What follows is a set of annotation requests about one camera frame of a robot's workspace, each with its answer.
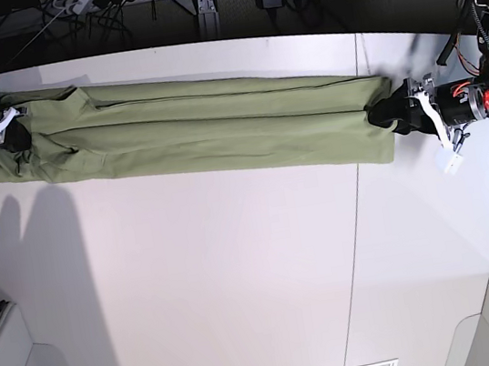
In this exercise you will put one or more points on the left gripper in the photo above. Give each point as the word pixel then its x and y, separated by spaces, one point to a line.
pixel 445 110

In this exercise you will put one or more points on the green t-shirt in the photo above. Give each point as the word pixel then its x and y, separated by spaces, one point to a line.
pixel 129 130

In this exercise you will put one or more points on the metal table leg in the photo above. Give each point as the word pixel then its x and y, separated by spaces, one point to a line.
pixel 209 21

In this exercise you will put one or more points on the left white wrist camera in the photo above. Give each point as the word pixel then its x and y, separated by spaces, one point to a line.
pixel 448 161

